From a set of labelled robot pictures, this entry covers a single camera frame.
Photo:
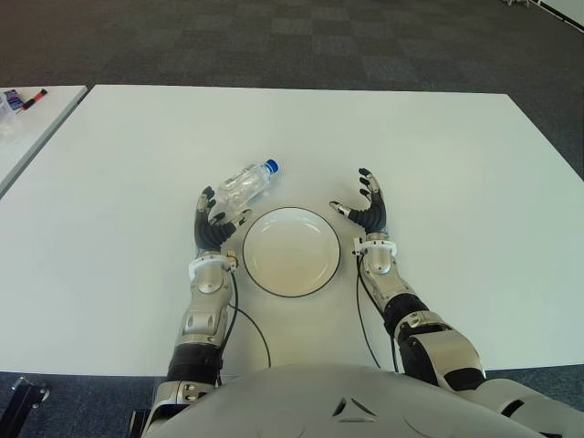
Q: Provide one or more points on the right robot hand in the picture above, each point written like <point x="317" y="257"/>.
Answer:
<point x="374" y="216"/>

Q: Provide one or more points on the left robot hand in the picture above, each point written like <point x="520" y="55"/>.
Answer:
<point x="210" y="235"/>

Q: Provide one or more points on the clear water bottle blue cap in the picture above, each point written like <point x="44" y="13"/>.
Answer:
<point x="242" y="184"/>

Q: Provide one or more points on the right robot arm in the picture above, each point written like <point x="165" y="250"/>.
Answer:
<point x="378" y="260"/>

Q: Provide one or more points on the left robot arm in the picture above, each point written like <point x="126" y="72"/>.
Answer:
<point x="205" y="283"/>

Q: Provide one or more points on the white plate black rim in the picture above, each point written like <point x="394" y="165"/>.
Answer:
<point x="292" y="255"/>

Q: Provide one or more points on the grey robot torso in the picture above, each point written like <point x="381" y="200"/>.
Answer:
<point x="319" y="401"/>

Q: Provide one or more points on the red black marker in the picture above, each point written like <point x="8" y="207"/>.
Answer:
<point x="35" y="98"/>

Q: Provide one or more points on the clear plastic bag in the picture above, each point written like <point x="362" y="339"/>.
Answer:
<point x="5" y="118"/>

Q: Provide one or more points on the small blue packet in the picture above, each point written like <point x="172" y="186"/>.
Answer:
<point x="13" y="98"/>

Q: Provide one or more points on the black wheeled stand base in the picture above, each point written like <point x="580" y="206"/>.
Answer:
<point x="27" y="394"/>

